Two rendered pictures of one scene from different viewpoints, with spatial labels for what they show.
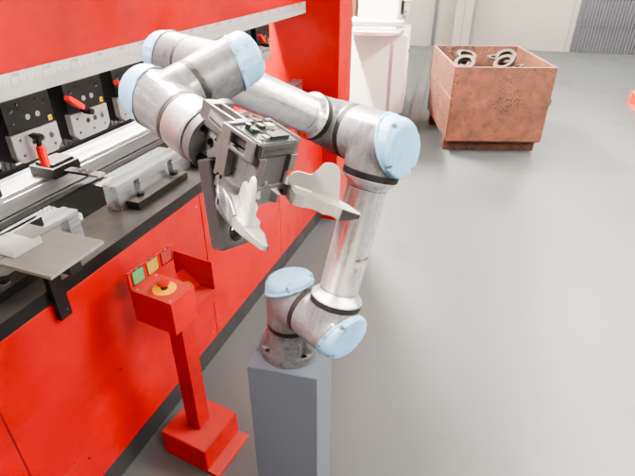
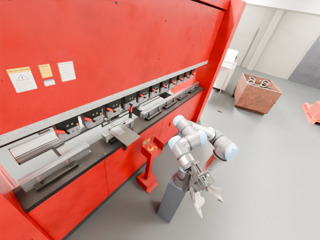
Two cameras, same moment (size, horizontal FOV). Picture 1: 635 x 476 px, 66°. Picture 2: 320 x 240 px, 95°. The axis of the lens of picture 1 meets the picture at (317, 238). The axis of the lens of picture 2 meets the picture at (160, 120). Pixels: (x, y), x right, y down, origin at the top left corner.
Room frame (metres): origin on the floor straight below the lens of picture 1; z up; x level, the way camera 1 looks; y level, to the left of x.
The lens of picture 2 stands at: (0.11, 0.24, 2.04)
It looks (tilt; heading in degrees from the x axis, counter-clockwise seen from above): 37 degrees down; 10
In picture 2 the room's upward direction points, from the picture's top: 11 degrees clockwise
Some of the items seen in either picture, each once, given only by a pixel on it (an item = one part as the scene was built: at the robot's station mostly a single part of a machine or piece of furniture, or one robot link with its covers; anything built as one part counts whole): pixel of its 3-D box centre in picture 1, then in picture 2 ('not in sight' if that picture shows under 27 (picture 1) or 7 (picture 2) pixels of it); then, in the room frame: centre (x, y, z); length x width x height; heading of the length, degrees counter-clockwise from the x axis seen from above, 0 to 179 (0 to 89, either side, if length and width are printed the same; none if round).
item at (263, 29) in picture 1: (256, 42); (190, 73); (2.61, 0.31, 1.26); 0.15 x 0.09 x 0.17; 159
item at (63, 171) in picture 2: not in sight; (57, 175); (0.55, 1.02, 0.89); 0.30 x 0.05 x 0.03; 159
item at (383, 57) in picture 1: (379, 54); (223, 70); (5.81, -0.70, 0.63); 2.61 x 0.65 x 1.26; 169
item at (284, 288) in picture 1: (291, 297); (185, 170); (0.95, 0.06, 0.94); 0.13 x 0.12 x 0.14; 43
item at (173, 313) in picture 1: (173, 287); (152, 147); (1.25, 0.45, 0.75); 0.20 x 0.16 x 0.18; 153
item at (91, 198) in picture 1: (72, 191); (130, 105); (1.83, 1.01, 0.81); 0.64 x 0.08 x 0.14; 69
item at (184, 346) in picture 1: (189, 369); (149, 165); (1.25, 0.45, 0.39); 0.06 x 0.06 x 0.54; 63
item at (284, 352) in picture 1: (290, 332); (182, 177); (0.95, 0.07, 0.82); 0.15 x 0.15 x 0.10
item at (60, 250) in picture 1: (39, 249); (124, 134); (1.08, 0.72, 1.00); 0.26 x 0.18 x 0.01; 69
